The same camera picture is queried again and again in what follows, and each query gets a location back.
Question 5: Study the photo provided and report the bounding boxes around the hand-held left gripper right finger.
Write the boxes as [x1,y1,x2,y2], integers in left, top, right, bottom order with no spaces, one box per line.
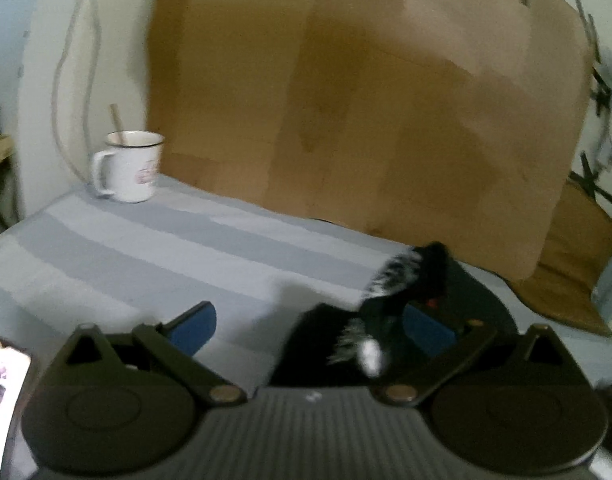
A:
[376,302,579,407]

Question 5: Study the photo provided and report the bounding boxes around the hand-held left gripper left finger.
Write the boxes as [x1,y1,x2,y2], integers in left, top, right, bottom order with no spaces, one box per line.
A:
[50,301,247,406]

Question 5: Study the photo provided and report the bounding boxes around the black patterned knit sweater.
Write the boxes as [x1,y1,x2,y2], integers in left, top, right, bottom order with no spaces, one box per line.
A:
[270,241,520,391]

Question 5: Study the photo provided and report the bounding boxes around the striped grey bed sheet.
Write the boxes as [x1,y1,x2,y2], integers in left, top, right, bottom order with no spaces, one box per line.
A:
[0,175,612,480]

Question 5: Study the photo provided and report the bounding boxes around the white enamel mug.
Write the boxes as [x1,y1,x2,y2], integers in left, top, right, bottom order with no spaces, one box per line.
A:
[90,130,165,205]

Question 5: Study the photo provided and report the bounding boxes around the stick in mug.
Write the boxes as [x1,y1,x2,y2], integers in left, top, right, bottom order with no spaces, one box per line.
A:
[108,103,127,144]

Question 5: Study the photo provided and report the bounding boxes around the black tape strips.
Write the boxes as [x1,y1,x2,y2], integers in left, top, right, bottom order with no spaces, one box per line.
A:
[568,62,612,207]

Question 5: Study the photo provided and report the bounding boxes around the wooden headboard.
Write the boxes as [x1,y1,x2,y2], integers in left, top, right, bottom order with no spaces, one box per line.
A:
[146,0,595,282]

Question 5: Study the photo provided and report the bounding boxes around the grey wall cable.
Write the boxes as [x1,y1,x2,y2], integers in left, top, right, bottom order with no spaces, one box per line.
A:
[52,0,105,183]

